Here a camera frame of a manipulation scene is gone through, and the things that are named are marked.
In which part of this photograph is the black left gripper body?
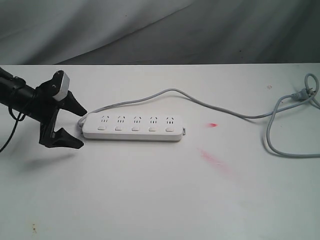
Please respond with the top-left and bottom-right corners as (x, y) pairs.
(35, 77), (64, 148)

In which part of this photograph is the white five-outlet power strip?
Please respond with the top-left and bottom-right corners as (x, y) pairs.
(81, 112), (186, 142)

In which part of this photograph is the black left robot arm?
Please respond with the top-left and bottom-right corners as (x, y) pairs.
(0, 68), (87, 151)

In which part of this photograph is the grey backdrop cloth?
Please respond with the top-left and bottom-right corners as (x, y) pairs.
(0, 0), (320, 65)

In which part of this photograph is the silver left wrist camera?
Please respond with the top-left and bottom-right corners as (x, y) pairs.
(50, 70), (70, 102)

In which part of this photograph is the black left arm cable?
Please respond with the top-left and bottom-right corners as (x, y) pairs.
(0, 104), (27, 153)

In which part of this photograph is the grey power cord with plug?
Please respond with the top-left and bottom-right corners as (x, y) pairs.
(76, 73), (320, 159)

